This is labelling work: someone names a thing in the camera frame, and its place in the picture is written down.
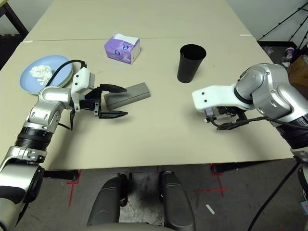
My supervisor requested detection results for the purple tissue pack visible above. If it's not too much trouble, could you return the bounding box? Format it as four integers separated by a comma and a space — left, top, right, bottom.
104, 30, 141, 65

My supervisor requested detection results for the green plastic plate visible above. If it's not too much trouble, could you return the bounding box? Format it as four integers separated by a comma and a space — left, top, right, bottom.
57, 64, 74, 89

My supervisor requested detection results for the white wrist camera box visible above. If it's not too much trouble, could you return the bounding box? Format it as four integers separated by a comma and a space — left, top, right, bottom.
192, 84, 253, 112
71, 67, 96, 113

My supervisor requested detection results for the blue plastic plate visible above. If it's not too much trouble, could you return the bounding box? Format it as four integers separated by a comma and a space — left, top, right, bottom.
19, 54, 73, 94

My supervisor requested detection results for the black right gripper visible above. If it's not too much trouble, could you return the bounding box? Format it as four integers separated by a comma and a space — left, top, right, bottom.
218, 107, 246, 120

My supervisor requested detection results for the brown cardboard box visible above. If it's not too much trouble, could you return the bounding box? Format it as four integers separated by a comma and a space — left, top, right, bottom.
287, 55, 308, 87

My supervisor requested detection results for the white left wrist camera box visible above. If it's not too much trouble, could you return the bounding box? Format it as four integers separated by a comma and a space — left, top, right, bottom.
71, 67, 96, 113

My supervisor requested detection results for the grey robot torso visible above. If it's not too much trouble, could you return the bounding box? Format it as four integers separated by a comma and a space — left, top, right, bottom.
79, 223, 183, 231

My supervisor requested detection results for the black tripod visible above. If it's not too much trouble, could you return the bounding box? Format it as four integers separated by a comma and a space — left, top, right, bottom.
257, 0, 308, 49

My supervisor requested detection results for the grey robot left leg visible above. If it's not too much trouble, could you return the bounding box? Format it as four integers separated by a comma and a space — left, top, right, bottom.
87, 173, 128, 231

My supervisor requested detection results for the black plastic cup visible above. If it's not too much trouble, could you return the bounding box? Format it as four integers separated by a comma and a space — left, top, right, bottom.
177, 44, 207, 84

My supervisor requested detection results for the grey robot right leg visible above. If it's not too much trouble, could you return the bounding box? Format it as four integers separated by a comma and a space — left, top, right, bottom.
158, 170, 195, 231

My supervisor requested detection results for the grey glasses case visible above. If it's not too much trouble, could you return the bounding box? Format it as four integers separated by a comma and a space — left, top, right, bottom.
103, 82, 152, 111

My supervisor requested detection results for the grey robot leg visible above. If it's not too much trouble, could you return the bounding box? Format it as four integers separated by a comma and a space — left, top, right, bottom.
87, 173, 128, 231
158, 170, 195, 231

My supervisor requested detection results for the black framed side table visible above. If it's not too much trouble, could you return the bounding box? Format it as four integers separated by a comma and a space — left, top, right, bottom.
0, 0, 29, 37

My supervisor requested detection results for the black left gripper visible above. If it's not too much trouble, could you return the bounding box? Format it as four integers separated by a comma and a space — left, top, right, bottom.
80, 83, 129, 120

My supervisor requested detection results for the black foam floor mat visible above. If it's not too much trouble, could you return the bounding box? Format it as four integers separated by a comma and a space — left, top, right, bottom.
0, 35, 25, 70

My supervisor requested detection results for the white tissue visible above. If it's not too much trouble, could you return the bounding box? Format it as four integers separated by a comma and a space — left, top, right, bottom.
28, 64, 55, 85

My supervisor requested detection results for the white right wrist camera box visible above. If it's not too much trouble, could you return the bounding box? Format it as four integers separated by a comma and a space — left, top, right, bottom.
192, 84, 253, 112

